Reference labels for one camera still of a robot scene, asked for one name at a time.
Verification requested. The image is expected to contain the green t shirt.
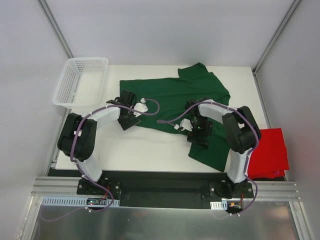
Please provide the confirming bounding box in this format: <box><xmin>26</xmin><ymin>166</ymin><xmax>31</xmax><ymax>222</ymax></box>
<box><xmin>119</xmin><ymin>63</ymin><xmax>231</xmax><ymax>172</ymax></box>

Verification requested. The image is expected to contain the white plastic mesh basket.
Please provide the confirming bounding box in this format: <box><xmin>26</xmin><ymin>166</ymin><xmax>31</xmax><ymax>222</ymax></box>
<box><xmin>52</xmin><ymin>57</ymin><xmax>109</xmax><ymax>109</ymax></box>

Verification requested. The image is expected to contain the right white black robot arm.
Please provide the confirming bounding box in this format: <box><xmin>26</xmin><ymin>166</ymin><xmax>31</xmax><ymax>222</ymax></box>
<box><xmin>180</xmin><ymin>98</ymin><xmax>262</xmax><ymax>199</ymax></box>

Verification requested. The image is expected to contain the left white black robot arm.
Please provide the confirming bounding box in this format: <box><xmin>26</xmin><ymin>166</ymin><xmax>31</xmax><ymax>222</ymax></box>
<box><xmin>57</xmin><ymin>90</ymin><xmax>148</xmax><ymax>195</ymax></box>

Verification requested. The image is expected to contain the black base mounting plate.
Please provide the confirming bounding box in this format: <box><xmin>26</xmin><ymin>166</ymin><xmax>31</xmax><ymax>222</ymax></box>
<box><xmin>48</xmin><ymin>169</ymin><xmax>254</xmax><ymax>210</ymax></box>

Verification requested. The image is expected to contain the red folded t shirt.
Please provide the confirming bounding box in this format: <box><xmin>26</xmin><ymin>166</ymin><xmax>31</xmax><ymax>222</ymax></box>
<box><xmin>248</xmin><ymin>128</ymin><xmax>290</xmax><ymax>179</ymax></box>

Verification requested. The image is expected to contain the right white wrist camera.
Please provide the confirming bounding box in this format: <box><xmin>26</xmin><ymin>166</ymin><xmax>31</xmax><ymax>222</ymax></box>
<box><xmin>174</xmin><ymin>118</ymin><xmax>193</xmax><ymax>132</ymax></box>

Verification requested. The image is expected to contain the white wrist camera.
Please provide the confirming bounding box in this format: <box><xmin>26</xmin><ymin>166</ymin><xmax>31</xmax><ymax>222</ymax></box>
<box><xmin>174</xmin><ymin>118</ymin><xmax>193</xmax><ymax>132</ymax></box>
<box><xmin>133</xmin><ymin>98</ymin><xmax>149</xmax><ymax>118</ymax></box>

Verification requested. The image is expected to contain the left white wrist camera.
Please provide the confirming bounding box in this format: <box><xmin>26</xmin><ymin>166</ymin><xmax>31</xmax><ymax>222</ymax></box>
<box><xmin>133</xmin><ymin>98</ymin><xmax>149</xmax><ymax>118</ymax></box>

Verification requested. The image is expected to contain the right white cable duct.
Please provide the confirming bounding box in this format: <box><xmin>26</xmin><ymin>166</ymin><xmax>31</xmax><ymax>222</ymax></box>
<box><xmin>210</xmin><ymin>200</ymin><xmax>228</xmax><ymax>211</ymax></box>

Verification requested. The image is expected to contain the white cable duct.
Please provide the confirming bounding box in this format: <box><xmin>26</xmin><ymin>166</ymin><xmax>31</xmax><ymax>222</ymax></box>
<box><xmin>210</xmin><ymin>200</ymin><xmax>228</xmax><ymax>211</ymax></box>
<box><xmin>41</xmin><ymin>196</ymin><xmax>120</xmax><ymax>208</ymax></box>

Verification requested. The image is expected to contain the aluminium front rail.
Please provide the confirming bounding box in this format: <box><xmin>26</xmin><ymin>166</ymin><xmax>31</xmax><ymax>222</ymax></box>
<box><xmin>31</xmin><ymin>176</ymin><xmax>303</xmax><ymax>202</ymax></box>

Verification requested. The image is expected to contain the left white cable duct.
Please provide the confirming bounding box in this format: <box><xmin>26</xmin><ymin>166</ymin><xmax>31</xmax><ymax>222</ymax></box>
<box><xmin>41</xmin><ymin>196</ymin><xmax>120</xmax><ymax>208</ymax></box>

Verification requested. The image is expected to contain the left aluminium frame post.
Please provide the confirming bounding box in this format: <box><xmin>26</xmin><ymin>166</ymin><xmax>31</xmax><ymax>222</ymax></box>
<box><xmin>37</xmin><ymin>0</ymin><xmax>74</xmax><ymax>59</ymax></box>

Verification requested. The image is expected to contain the aluminium frame post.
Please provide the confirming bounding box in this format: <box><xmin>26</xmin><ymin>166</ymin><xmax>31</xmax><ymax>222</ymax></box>
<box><xmin>37</xmin><ymin>0</ymin><xmax>74</xmax><ymax>59</ymax></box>
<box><xmin>252</xmin><ymin>0</ymin><xmax>303</xmax><ymax>76</ymax></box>

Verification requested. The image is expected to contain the right aluminium frame post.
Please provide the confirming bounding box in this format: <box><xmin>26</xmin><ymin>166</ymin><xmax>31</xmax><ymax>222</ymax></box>
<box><xmin>252</xmin><ymin>0</ymin><xmax>303</xmax><ymax>76</ymax></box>

